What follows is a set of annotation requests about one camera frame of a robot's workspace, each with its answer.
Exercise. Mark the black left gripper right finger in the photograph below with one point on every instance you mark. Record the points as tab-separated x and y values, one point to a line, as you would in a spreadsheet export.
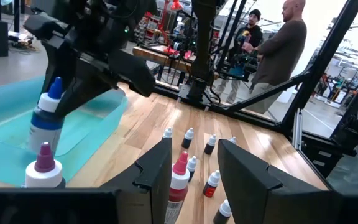
253	193

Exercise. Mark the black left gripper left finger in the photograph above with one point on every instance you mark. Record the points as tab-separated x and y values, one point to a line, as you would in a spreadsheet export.
154	186

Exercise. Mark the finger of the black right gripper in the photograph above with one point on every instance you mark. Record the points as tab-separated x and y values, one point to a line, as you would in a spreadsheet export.
53	62
82	84

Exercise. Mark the large red-cap food coloring bottle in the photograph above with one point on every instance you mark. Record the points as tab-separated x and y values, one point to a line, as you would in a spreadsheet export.
179	183

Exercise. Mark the small blue dropper bottle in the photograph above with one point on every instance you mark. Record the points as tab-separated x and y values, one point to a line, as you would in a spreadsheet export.
191	166

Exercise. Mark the small red white-label dropper bottle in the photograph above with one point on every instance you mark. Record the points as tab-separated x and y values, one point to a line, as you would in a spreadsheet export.
211	183

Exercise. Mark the small dark white-label dropper bottle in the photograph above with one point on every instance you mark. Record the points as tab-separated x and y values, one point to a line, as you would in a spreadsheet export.
167	132

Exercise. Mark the large blue-cap food coloring bottle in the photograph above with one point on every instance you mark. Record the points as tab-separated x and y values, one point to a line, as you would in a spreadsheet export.
43	130

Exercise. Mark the large purple-cap food coloring bottle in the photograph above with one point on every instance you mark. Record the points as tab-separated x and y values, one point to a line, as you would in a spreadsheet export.
43	174

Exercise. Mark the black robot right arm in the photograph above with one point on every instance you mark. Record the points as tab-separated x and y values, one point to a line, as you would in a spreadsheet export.
204	46

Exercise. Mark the small dark green dropper bottle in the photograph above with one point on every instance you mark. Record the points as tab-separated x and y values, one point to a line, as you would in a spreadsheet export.
233	140

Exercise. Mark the parts shelf with bins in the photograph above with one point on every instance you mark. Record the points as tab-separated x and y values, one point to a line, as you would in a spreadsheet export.
149	28

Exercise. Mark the wooden workbench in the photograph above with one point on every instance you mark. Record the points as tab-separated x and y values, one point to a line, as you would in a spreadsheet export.
160	57

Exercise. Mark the teal translucent plastic tray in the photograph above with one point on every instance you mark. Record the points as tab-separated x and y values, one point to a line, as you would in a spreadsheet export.
8	109

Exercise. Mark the red desk lamp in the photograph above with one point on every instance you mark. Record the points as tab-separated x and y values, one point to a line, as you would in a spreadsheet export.
174	4

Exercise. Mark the blue box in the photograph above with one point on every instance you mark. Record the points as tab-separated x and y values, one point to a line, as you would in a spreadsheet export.
238	70

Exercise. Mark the person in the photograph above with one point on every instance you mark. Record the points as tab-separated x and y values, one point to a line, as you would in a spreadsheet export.
250	34
278	56

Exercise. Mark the silver metal bracket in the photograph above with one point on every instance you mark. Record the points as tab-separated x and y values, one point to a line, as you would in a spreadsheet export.
297	129

